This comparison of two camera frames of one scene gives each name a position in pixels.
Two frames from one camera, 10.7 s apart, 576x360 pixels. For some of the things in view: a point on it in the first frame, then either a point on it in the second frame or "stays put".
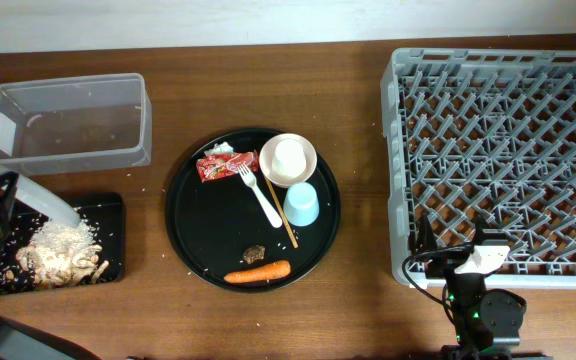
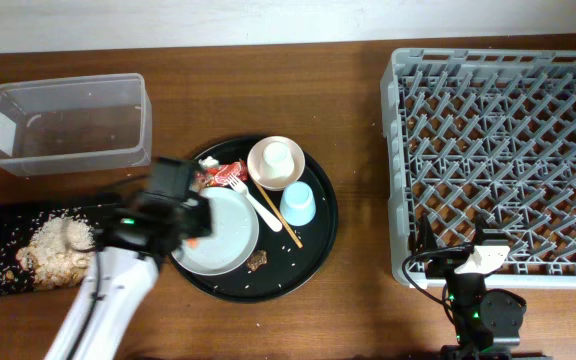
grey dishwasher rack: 504,154 stays put
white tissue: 223,147 → 209,162
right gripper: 445,262 stays put
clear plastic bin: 69,124 stays put
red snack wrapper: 220,165 → 218,176
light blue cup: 301,204 stays put
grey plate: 39,198 → 232,241
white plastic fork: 250,180 → 269,219
